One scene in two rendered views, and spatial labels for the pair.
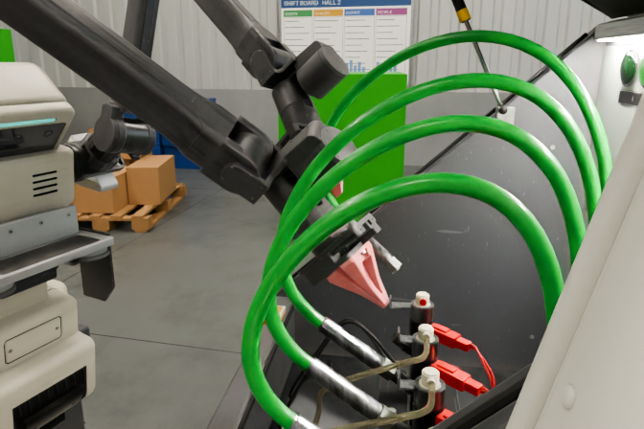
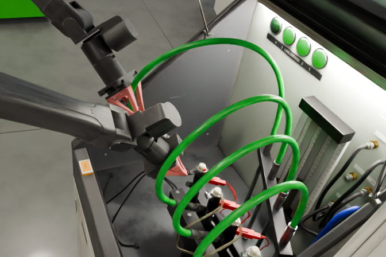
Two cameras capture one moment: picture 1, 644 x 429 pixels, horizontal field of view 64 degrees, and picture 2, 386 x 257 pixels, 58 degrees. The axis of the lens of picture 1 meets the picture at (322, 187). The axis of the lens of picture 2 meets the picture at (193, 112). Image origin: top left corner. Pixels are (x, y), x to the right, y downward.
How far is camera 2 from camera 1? 0.48 m
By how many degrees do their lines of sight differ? 43
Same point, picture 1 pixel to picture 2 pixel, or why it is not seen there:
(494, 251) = (196, 101)
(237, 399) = (107, 234)
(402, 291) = not seen: hidden behind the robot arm
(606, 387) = not seen: outside the picture
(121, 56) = (51, 106)
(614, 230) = (368, 236)
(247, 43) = (55, 8)
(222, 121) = (107, 116)
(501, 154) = (204, 56)
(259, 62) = (71, 27)
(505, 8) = not seen: outside the picture
